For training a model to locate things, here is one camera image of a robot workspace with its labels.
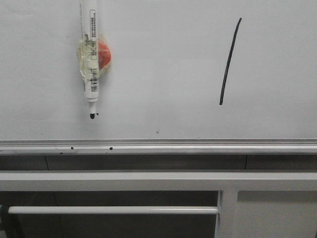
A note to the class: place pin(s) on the white metal stand frame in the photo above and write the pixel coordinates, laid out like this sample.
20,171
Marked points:
228,184

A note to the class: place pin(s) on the black caster wheel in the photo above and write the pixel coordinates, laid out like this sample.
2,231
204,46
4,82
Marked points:
6,223

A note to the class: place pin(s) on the white whiteboard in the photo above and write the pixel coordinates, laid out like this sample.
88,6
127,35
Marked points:
180,69

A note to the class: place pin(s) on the white whiteboard marker black cap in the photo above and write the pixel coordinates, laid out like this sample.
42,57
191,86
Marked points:
88,53

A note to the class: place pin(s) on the white horizontal stand rod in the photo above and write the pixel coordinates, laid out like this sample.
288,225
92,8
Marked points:
83,210

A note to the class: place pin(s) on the aluminium whiteboard marker tray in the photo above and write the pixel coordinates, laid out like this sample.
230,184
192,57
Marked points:
158,146

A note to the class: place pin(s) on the red round magnet taped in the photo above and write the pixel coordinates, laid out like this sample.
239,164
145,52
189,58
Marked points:
104,55

